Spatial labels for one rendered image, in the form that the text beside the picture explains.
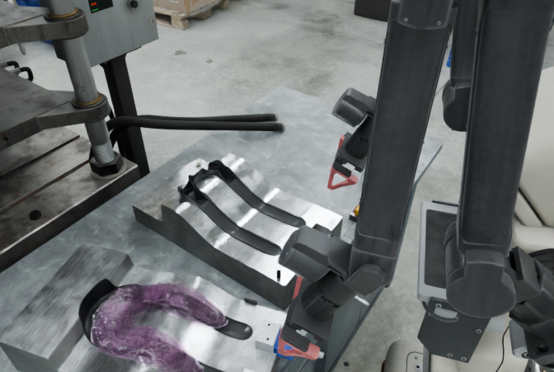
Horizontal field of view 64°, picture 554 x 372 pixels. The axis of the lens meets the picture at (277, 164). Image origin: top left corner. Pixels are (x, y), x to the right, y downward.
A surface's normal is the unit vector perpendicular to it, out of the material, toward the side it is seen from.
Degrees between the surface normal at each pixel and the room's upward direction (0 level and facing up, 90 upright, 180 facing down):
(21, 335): 0
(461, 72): 78
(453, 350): 90
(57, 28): 90
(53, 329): 0
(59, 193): 0
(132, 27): 90
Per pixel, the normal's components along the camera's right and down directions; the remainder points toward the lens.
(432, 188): 0.00, -0.79
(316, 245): 0.36, -0.67
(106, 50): 0.82, 0.36
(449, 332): -0.28, 0.58
